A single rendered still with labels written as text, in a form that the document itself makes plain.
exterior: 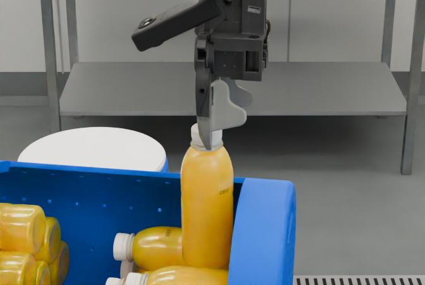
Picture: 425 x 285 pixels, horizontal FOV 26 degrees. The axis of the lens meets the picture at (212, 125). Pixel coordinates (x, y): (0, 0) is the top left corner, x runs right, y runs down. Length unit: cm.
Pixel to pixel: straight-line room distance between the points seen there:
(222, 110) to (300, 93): 296
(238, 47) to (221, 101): 7
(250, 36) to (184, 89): 302
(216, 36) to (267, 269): 28
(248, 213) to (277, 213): 4
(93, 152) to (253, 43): 75
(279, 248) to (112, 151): 70
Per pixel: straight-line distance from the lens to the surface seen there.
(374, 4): 468
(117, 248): 131
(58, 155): 176
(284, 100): 400
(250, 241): 113
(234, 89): 116
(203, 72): 108
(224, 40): 108
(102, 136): 183
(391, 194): 389
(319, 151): 421
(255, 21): 108
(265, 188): 119
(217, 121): 112
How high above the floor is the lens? 178
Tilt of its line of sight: 24 degrees down
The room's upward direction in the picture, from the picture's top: straight up
